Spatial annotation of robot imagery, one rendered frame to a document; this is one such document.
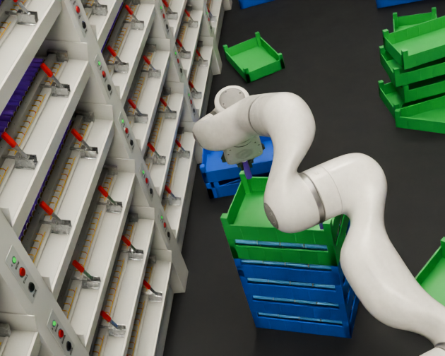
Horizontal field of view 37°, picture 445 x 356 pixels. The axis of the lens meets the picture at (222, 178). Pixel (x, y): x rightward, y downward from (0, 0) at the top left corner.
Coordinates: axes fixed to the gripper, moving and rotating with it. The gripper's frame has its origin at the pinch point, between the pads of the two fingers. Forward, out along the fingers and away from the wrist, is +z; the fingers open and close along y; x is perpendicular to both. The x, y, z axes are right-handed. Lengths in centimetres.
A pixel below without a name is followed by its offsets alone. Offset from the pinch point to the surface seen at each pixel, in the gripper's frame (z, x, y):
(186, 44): 66, 98, -3
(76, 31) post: -36, 30, -31
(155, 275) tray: 38, -9, -36
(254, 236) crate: 6.3, -19.6, -3.9
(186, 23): 73, 115, 0
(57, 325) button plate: -32, -40, -49
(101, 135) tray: -14.0, 12.9, -34.5
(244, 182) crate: 11.3, -0.6, -1.4
